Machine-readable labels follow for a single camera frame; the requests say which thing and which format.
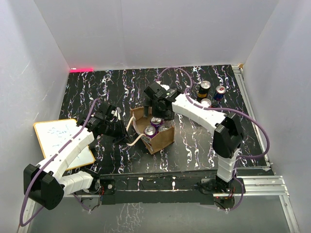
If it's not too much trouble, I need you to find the purple cable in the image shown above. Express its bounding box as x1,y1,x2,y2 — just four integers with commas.
156,67,270,212
18,98,102,228

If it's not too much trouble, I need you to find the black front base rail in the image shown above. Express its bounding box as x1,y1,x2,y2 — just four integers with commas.
99,170,245,205

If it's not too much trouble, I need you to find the red can in bag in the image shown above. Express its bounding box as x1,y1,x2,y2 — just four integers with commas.
158,124,170,133

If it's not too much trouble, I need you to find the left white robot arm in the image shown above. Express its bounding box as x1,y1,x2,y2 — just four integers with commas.
23,102,132,210

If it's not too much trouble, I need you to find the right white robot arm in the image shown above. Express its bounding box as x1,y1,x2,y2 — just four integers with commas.
144,82,243,193

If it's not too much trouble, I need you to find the purple fanta can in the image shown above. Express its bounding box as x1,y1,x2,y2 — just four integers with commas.
150,116,163,128
144,125,157,138

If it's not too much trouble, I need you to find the blue red bull can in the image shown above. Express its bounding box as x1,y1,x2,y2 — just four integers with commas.
211,85,226,108

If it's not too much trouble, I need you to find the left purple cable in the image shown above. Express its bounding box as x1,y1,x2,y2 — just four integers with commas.
18,98,102,228

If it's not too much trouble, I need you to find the black yellow tall can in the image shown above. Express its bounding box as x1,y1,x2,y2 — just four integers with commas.
197,81,211,102

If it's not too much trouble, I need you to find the red coke can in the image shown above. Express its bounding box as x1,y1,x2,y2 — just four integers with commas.
200,98,212,108

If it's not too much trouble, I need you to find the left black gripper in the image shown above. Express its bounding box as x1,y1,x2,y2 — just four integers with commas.
104,118,133,145

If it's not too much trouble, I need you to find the small whiteboard wooden frame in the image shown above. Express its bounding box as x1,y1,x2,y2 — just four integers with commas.
34,118,95,170

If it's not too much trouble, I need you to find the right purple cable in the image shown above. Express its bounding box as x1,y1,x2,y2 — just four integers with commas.
156,67,270,212

